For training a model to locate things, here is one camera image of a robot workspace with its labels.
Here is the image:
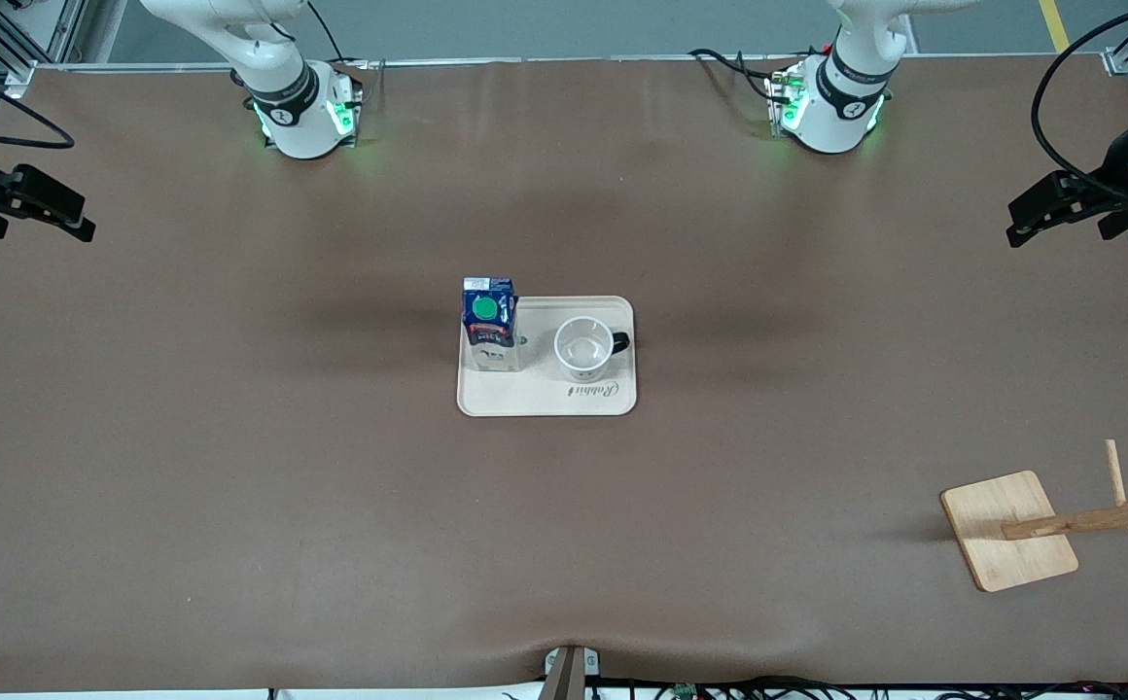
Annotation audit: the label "blue and white milk carton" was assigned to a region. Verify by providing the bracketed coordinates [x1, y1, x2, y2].
[461, 276, 522, 373]

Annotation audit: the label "white smiley mug black handle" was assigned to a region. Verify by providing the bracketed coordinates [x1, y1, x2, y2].
[553, 316, 631, 382]

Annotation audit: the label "wooden cup rack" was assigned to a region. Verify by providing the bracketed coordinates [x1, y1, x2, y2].
[940, 439, 1128, 595]

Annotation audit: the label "brown table mat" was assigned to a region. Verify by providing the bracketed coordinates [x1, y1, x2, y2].
[0, 53, 1128, 693]

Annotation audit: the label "cream plastic tray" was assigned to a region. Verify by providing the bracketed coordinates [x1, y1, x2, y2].
[456, 295, 639, 418]

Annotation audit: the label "black arm base cable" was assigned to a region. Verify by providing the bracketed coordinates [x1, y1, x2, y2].
[688, 47, 781, 104]
[306, 0, 375, 74]

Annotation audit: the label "metal table clamp bracket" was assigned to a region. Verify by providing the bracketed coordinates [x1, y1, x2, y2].
[537, 644, 602, 700]

